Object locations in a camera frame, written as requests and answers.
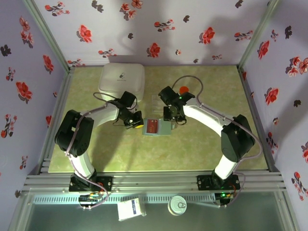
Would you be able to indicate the pale green card holder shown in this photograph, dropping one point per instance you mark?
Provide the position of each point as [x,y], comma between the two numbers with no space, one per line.
[164,130]

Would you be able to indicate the red credit card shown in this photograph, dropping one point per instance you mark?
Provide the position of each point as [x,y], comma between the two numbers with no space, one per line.
[151,127]

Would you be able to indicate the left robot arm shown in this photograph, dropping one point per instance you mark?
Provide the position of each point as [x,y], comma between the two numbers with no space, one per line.
[74,134]

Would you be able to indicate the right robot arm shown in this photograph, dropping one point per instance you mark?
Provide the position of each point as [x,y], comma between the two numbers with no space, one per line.
[237,142]

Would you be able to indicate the clear acrylic card tray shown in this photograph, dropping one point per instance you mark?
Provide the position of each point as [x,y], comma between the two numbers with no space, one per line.
[157,106]

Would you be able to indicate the pill bottle with orange cap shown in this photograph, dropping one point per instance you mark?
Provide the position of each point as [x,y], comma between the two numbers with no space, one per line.
[184,89]

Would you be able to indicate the white plastic lidded container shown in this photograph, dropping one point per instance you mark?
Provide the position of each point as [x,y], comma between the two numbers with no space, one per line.
[120,79]

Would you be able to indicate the silver tin can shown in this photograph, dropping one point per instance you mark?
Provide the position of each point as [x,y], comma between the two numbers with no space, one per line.
[176,205]

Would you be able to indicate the white box with blue print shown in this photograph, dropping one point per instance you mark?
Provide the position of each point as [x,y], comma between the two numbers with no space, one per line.
[127,209]

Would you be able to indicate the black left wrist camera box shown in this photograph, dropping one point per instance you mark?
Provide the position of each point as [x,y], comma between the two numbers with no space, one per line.
[128,99]

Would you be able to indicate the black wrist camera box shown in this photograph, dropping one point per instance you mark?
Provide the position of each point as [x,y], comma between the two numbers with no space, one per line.
[128,99]
[168,95]

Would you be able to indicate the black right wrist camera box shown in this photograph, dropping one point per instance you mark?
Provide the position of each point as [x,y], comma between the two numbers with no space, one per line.
[168,95]

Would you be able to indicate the aluminium enclosure frame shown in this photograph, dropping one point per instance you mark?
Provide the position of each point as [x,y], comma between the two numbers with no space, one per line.
[154,179]

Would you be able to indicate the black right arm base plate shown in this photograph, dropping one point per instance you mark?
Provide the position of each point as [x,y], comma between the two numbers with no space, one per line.
[204,183]

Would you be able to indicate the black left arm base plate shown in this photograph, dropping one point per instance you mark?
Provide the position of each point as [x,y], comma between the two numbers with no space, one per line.
[106,184]

